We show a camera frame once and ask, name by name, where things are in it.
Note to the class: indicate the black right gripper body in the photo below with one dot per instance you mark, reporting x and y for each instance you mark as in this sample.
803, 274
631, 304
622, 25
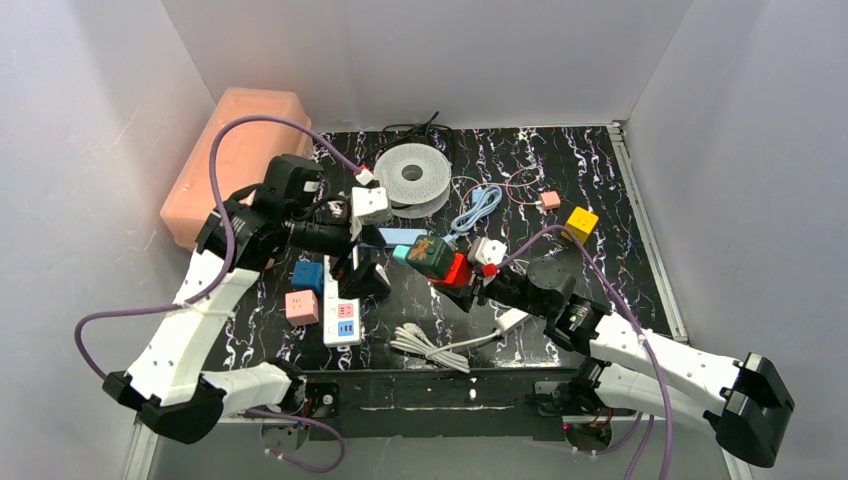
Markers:
478, 285

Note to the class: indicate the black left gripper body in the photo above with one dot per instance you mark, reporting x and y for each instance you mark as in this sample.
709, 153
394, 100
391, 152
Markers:
357, 262

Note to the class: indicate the white colourful power strip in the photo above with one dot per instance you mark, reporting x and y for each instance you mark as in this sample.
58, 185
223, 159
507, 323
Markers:
340, 317

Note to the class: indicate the white small power strip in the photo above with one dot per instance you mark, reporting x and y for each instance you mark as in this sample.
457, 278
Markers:
510, 320

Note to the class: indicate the light blue power strip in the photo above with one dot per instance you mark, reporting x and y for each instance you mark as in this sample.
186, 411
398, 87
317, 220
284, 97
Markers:
400, 236

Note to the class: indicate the blue cube adapter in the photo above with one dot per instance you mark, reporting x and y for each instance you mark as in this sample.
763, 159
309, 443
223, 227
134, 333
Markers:
308, 275

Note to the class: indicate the green cube adapter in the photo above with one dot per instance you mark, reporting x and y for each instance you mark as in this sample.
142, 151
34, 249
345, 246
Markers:
431, 256

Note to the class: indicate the white plug with cable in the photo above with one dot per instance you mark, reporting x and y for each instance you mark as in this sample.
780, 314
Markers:
411, 339

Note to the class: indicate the pink cube adapter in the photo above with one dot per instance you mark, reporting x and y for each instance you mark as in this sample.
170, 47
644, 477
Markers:
302, 308

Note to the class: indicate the white yellow cube adapter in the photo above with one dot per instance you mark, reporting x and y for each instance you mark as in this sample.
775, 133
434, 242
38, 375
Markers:
580, 225

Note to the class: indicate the red cube adapter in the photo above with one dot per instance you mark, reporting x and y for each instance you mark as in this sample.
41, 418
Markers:
459, 273

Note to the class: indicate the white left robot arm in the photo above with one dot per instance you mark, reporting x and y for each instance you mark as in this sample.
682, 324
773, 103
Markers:
167, 385

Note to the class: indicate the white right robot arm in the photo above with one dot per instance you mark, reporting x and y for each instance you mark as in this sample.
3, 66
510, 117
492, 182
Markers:
745, 403

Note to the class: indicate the teal usb charger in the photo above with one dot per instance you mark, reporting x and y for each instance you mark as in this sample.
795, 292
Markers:
399, 254

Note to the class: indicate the pink translucent storage box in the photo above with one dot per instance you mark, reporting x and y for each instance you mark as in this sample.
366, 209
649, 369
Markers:
242, 158

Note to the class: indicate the small pink usb charger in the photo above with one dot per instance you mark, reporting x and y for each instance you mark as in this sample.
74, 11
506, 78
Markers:
549, 201

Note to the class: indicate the white perforated round speaker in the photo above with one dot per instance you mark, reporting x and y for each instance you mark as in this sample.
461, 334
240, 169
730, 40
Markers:
417, 178

